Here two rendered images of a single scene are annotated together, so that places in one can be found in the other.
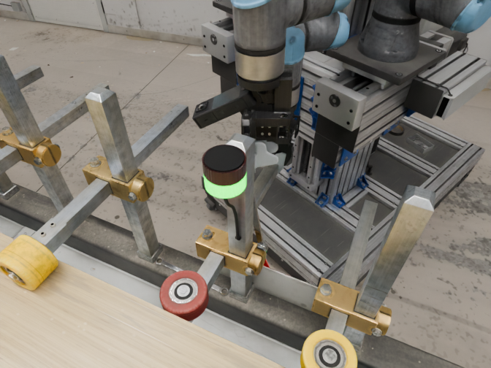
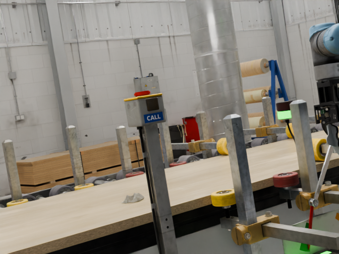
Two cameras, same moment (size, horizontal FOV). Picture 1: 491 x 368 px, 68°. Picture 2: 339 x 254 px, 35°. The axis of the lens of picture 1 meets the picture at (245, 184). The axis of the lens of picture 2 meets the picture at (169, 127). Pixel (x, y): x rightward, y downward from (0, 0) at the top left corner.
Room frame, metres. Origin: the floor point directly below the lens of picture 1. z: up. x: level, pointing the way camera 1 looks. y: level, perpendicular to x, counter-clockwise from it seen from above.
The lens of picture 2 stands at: (0.96, -1.52, 1.21)
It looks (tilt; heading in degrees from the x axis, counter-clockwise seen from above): 3 degrees down; 123
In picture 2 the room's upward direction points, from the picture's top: 9 degrees counter-clockwise
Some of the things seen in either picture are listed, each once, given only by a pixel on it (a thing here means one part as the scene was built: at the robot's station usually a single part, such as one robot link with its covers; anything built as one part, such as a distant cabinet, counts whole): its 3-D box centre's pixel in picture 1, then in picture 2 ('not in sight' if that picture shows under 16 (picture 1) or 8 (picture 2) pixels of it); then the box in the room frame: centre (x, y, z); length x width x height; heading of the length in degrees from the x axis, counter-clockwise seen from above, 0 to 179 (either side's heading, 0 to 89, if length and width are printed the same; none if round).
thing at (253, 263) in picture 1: (230, 253); (316, 197); (0.42, 0.03, 0.85); 0.14 x 0.06 x 0.05; 65
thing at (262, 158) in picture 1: (262, 159); (331, 140); (0.51, -0.03, 1.02); 0.06 x 0.03 x 0.09; 86
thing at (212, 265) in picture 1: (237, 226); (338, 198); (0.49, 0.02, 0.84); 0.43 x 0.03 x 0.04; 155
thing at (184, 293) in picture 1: (186, 305); (287, 190); (0.30, 0.10, 0.85); 0.08 x 0.08 x 0.11
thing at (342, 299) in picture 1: (351, 307); (256, 229); (0.32, -0.20, 0.82); 0.14 x 0.06 x 0.05; 65
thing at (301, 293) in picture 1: (258, 276); (316, 234); (0.42, -0.03, 0.75); 0.26 x 0.01 x 0.10; 65
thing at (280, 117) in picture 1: (264, 105); (331, 102); (0.52, -0.03, 1.12); 0.09 x 0.08 x 0.12; 86
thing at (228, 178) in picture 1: (224, 164); (286, 105); (0.37, 0.03, 1.13); 0.06 x 0.06 x 0.02
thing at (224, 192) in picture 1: (225, 177); (287, 114); (0.37, 0.03, 1.10); 0.06 x 0.06 x 0.02
